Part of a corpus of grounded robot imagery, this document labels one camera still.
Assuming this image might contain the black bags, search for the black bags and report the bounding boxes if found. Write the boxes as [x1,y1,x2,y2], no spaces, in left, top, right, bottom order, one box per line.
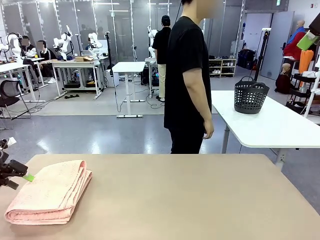
[237,49,257,70]

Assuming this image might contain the mannequin bust in dark red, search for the mannequin bust in dark red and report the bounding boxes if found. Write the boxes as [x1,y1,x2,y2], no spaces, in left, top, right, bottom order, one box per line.
[274,62,293,95]

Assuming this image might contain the seated person black striped jacket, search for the seated person black striped jacket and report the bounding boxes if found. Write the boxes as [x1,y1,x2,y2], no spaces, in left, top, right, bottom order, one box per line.
[36,40,57,85]

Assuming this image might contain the small white standing desk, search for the small white standing desk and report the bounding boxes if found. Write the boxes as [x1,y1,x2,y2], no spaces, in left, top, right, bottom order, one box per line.
[111,61,146,119]

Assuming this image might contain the man with black cap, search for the man with black cap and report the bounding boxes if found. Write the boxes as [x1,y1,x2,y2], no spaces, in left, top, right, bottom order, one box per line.
[151,14,173,103]

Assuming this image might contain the large white table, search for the large white table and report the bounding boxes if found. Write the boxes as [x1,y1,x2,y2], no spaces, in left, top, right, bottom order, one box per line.
[210,89,320,149]

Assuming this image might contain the person in black t-shirt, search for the person in black t-shirt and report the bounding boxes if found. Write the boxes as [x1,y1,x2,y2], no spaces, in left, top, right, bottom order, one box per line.
[163,0,213,155]

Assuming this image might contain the white stand leg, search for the white stand leg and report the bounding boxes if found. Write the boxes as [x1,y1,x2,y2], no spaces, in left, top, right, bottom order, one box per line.
[303,71,320,118]

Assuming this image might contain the seated person with white sleeves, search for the seated person with white sleeves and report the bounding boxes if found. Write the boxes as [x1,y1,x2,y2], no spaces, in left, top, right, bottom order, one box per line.
[21,36,38,60]

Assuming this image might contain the black perforated plastic basket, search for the black perforated plastic basket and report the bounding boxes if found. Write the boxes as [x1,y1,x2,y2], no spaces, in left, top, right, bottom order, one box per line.
[233,75,270,115]

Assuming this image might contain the black office chair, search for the black office chair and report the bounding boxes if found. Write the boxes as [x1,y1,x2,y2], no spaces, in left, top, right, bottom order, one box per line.
[0,79,32,121]

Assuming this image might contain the black light stand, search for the black light stand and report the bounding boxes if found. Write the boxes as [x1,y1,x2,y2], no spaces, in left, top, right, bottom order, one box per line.
[250,28,273,93]

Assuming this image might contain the white desk with grey legs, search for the white desk with grey legs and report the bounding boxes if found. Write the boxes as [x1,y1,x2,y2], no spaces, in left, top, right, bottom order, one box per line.
[0,63,46,103]

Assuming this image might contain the person's right hand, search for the person's right hand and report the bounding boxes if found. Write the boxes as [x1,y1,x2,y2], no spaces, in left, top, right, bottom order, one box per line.
[201,118,215,140]

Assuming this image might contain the orange cloth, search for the orange cloth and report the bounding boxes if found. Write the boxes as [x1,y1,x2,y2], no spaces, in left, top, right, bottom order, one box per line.
[298,49,315,75]

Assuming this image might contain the mannequin in red blue garment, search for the mannequin in red blue garment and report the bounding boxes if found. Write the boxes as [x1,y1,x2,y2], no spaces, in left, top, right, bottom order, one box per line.
[283,19,308,66]

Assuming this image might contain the black utility cart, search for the black utility cart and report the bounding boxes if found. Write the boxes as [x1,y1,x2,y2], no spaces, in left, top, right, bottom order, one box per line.
[286,72,320,118]

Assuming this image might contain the person's right forearm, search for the person's right forearm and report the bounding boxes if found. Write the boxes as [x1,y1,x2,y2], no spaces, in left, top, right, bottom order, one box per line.
[186,84,213,123]

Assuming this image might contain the pink towel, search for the pink towel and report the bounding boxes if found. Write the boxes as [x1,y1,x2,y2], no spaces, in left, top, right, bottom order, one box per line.
[4,159,93,225]

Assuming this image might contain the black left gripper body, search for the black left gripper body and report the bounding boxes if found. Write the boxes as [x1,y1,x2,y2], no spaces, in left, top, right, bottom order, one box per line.
[0,149,10,176]

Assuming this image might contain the white shoe rack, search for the white shoe rack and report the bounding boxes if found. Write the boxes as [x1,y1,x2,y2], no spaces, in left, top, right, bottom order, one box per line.
[208,58,238,78]

